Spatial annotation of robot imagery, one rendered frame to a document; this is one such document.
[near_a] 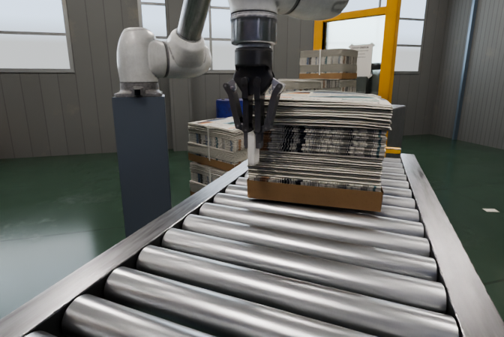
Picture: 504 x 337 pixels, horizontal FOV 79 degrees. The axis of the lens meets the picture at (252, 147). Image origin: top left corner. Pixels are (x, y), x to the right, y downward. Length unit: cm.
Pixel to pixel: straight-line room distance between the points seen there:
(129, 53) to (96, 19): 357
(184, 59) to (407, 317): 118
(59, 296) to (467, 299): 52
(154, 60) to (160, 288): 103
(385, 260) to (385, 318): 13
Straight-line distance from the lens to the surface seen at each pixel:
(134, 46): 134
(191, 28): 132
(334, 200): 68
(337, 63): 247
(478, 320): 49
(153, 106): 132
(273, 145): 66
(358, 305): 45
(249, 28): 59
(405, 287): 50
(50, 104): 503
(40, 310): 49
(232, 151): 153
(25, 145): 522
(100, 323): 45
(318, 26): 319
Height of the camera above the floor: 107
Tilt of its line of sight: 13 degrees down
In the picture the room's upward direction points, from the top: straight up
